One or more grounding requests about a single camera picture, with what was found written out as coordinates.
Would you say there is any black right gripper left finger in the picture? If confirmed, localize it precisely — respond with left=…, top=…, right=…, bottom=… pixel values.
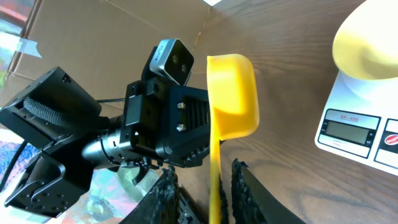
left=121, top=166, right=199, bottom=224

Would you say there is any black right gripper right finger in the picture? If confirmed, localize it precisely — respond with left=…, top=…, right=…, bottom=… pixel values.
left=231, top=159, right=304, bottom=224

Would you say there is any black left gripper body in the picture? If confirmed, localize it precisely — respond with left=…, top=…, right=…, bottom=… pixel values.
left=119, top=78, right=210, bottom=168

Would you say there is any yellow measuring scoop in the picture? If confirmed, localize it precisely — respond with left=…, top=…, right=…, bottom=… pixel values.
left=206, top=54, right=260, bottom=223

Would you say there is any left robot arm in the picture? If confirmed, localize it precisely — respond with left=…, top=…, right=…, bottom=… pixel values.
left=1, top=67, right=210, bottom=218

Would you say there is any white digital kitchen scale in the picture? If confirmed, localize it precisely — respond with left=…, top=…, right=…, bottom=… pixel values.
left=315, top=72, right=397, bottom=175

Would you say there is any pale yellow bowl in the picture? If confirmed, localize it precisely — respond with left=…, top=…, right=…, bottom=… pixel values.
left=332, top=0, right=397, bottom=80

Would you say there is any cardboard box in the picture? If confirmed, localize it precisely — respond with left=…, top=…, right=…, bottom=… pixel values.
left=1, top=0, right=210, bottom=104

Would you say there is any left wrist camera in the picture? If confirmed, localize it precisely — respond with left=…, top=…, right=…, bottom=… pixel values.
left=149, top=39, right=194, bottom=86

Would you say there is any left black camera cable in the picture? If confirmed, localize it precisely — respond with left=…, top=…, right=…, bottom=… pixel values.
left=0, top=98, right=127, bottom=192

